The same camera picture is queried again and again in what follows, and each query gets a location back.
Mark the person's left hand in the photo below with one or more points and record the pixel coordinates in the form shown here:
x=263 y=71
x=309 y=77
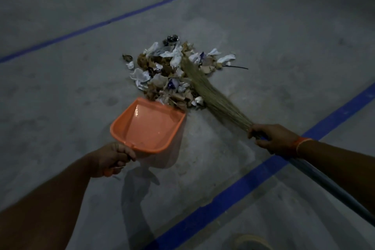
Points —
x=111 y=159

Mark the person's right hand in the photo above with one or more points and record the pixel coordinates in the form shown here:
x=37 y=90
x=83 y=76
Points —
x=278 y=141

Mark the orange plastic dustpan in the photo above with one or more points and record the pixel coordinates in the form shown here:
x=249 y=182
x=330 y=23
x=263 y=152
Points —
x=149 y=126

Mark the pile of paper scraps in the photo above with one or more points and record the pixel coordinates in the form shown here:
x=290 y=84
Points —
x=164 y=74

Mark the person's left forearm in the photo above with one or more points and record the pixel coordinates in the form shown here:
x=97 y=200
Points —
x=41 y=206

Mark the person's right forearm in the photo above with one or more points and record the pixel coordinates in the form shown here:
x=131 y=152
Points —
x=340 y=170

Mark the orange wrist band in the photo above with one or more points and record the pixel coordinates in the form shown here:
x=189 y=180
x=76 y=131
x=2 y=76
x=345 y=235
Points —
x=301 y=145

